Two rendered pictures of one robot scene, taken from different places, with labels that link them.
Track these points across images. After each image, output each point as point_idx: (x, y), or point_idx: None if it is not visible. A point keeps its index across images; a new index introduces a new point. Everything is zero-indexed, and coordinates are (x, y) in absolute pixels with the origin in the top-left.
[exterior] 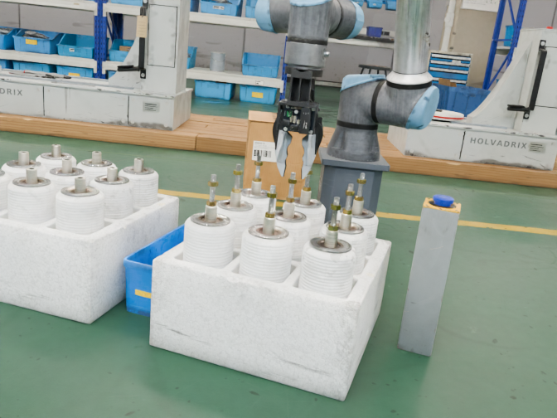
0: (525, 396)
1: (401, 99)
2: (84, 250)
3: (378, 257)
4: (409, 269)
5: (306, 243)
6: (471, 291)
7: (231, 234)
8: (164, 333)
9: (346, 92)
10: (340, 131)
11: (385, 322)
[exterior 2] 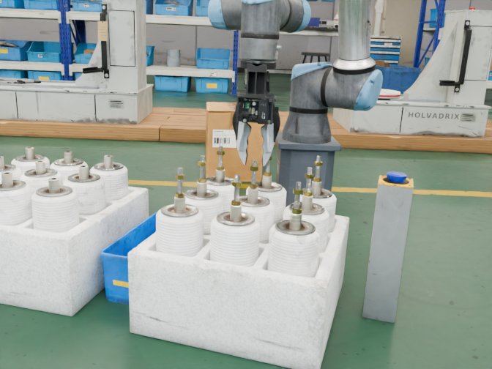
0: (485, 355)
1: (348, 83)
2: (62, 247)
3: (339, 233)
4: (364, 239)
5: (271, 227)
6: (424, 256)
7: (200, 222)
8: (143, 321)
9: (296, 80)
10: (293, 116)
11: (348, 292)
